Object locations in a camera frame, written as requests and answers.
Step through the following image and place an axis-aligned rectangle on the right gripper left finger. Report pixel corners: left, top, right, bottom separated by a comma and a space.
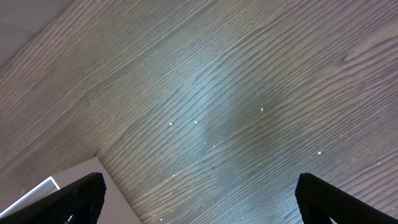
1, 172, 106, 224

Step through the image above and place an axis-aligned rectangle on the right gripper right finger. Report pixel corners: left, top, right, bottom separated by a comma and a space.
295, 173, 397, 224

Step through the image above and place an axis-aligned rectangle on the pink cardboard box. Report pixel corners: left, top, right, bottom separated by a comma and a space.
1, 157, 142, 224

